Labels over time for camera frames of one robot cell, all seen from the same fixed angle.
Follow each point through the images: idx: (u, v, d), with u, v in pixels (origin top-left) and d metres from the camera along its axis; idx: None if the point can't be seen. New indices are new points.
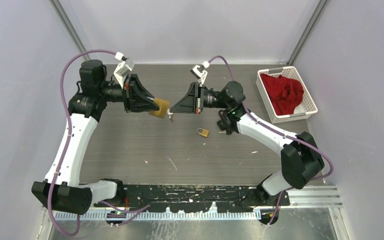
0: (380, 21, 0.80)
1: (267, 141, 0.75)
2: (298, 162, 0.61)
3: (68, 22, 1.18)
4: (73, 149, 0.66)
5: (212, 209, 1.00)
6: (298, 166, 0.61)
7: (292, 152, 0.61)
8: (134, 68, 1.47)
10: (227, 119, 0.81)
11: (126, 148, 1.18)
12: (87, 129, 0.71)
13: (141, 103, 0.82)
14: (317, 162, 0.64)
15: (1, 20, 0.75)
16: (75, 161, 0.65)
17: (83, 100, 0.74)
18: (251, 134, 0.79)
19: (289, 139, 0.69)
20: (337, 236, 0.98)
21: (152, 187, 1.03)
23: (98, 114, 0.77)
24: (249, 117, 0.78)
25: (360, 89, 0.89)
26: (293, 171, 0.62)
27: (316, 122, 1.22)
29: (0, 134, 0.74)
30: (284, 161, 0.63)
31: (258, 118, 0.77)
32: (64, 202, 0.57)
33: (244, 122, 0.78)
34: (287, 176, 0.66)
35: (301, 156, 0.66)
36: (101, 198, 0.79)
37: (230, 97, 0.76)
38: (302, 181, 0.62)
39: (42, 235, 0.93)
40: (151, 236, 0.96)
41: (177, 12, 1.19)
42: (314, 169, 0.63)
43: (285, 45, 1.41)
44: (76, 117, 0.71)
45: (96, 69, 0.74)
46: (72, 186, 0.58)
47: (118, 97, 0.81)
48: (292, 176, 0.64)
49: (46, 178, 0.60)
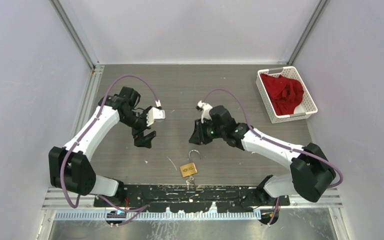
0: (381, 20, 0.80)
1: (274, 157, 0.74)
2: (310, 175, 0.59)
3: (69, 22, 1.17)
4: (97, 127, 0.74)
5: (212, 209, 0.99)
6: (309, 177, 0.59)
7: (302, 166, 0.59)
8: (134, 68, 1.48)
10: (232, 138, 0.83)
11: (126, 148, 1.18)
12: (111, 118, 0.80)
13: (149, 137, 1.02)
14: (328, 173, 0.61)
15: (1, 19, 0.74)
16: (95, 137, 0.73)
17: (114, 97, 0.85)
18: (258, 151, 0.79)
19: (296, 152, 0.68)
20: (337, 236, 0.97)
21: (152, 187, 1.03)
23: (122, 114, 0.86)
24: (253, 133, 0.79)
25: (360, 89, 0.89)
26: (305, 185, 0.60)
27: (316, 122, 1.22)
29: (0, 134, 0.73)
30: (293, 175, 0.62)
31: (262, 134, 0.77)
32: (74, 177, 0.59)
33: (248, 138, 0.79)
34: (300, 189, 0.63)
35: (311, 167, 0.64)
36: (102, 192, 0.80)
37: (215, 115, 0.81)
38: (316, 194, 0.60)
39: (42, 235, 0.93)
40: (151, 236, 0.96)
41: (177, 11, 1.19)
42: (325, 179, 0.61)
43: (285, 46, 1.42)
44: (106, 108, 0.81)
45: (134, 92, 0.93)
46: (85, 156, 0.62)
47: (133, 123, 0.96)
48: (305, 189, 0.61)
49: (66, 145, 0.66)
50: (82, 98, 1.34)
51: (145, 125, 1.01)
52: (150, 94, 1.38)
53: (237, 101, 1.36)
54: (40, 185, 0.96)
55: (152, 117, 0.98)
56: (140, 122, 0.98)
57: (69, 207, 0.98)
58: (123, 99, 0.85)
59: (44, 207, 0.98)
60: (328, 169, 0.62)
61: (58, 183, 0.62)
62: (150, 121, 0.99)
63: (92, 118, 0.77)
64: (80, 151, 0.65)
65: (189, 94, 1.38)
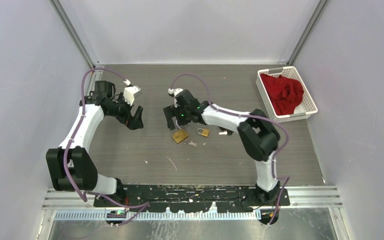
0: (382, 20, 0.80)
1: (229, 126, 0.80)
2: (254, 135, 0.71)
3: (69, 22, 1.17)
4: (86, 124, 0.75)
5: (212, 209, 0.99)
6: (254, 138, 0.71)
7: (246, 128, 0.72)
8: (134, 69, 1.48)
10: (195, 115, 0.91)
11: (126, 148, 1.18)
12: (97, 113, 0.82)
13: (138, 114, 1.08)
14: (272, 134, 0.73)
15: (1, 20, 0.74)
16: (88, 132, 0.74)
17: (93, 95, 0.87)
18: (216, 123, 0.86)
19: (243, 118, 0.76)
20: (337, 236, 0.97)
21: (152, 187, 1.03)
23: (105, 109, 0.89)
24: (212, 108, 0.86)
25: (360, 89, 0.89)
26: (252, 146, 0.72)
27: (316, 122, 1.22)
29: (0, 133, 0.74)
30: (243, 138, 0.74)
31: (217, 107, 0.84)
32: (77, 171, 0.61)
33: (207, 112, 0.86)
34: (249, 150, 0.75)
35: (260, 132, 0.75)
36: (101, 191, 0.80)
37: (179, 96, 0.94)
38: (261, 153, 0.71)
39: (42, 235, 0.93)
40: (151, 236, 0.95)
41: (177, 12, 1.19)
42: (270, 140, 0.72)
43: (285, 45, 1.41)
44: (89, 106, 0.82)
45: (108, 83, 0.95)
46: (84, 149, 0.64)
47: (117, 111, 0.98)
48: (254, 150, 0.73)
49: (61, 145, 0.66)
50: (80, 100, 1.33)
51: (128, 108, 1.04)
52: (150, 94, 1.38)
53: (237, 101, 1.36)
54: (40, 185, 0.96)
55: (130, 96, 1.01)
56: (123, 107, 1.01)
57: (69, 207, 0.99)
58: (102, 96, 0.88)
59: (44, 207, 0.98)
60: (271, 132, 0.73)
61: (62, 185, 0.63)
62: (130, 101, 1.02)
63: (79, 117, 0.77)
64: (78, 146, 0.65)
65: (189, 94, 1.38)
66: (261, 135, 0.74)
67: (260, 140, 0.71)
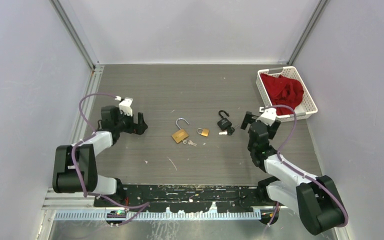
0: (382, 20, 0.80)
1: (288, 183, 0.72)
2: (314, 204, 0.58)
3: (69, 22, 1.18)
4: (96, 137, 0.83)
5: (212, 209, 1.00)
6: (312, 206, 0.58)
7: (307, 191, 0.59)
8: (134, 68, 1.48)
10: (257, 158, 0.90)
11: (126, 148, 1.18)
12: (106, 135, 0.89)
13: (141, 119, 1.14)
14: (336, 213, 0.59)
15: (1, 20, 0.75)
16: (97, 143, 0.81)
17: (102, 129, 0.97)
18: (276, 175, 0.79)
19: (308, 179, 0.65)
20: (337, 236, 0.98)
21: (152, 187, 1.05)
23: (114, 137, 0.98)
24: (277, 157, 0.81)
25: (360, 89, 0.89)
26: (307, 212, 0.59)
27: (316, 122, 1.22)
29: None
30: (299, 201, 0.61)
31: (283, 158, 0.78)
32: (82, 162, 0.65)
33: (271, 160, 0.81)
34: (304, 221, 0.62)
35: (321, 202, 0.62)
36: (101, 191, 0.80)
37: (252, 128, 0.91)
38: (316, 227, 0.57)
39: (42, 235, 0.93)
40: (151, 236, 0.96)
41: (177, 12, 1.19)
42: (331, 217, 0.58)
43: (285, 45, 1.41)
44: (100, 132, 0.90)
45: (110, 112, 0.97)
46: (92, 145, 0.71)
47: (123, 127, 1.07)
48: (307, 219, 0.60)
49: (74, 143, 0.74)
50: (78, 113, 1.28)
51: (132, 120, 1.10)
52: (150, 94, 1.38)
53: (237, 101, 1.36)
54: (40, 186, 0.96)
55: (128, 110, 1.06)
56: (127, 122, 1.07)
57: (69, 207, 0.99)
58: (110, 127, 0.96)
59: (44, 207, 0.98)
60: (338, 207, 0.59)
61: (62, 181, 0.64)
62: (130, 112, 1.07)
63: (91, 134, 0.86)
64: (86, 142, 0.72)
65: (189, 94, 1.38)
66: (323, 206, 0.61)
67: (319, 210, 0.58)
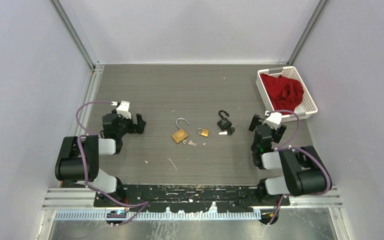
0: (382, 20, 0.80)
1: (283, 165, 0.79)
2: (294, 164, 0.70)
3: (69, 22, 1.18)
4: None
5: (212, 209, 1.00)
6: (292, 166, 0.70)
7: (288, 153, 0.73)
8: (134, 68, 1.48)
10: (257, 158, 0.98)
11: (126, 148, 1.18)
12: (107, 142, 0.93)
13: (140, 121, 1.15)
14: (319, 177, 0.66)
15: (0, 20, 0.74)
16: None
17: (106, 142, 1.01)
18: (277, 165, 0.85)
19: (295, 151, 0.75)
20: (337, 236, 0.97)
21: (152, 187, 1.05)
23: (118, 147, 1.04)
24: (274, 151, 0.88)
25: (360, 89, 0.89)
26: (290, 173, 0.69)
27: (316, 122, 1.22)
29: None
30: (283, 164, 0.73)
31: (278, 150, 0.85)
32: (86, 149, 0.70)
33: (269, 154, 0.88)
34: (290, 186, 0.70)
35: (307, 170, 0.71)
36: (101, 187, 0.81)
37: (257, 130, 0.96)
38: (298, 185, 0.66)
39: (42, 235, 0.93)
40: (151, 236, 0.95)
41: (177, 12, 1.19)
42: (313, 179, 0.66)
43: (285, 45, 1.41)
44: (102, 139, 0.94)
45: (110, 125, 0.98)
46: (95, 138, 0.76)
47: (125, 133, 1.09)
48: (291, 181, 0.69)
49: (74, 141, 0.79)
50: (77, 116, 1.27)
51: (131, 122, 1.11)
52: (150, 94, 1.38)
53: (237, 101, 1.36)
54: (39, 185, 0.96)
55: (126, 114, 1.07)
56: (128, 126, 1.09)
57: (69, 207, 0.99)
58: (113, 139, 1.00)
59: (44, 207, 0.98)
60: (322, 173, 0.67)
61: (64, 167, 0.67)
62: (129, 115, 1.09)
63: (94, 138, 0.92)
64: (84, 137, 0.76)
65: (189, 94, 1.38)
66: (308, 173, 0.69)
67: (301, 171, 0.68)
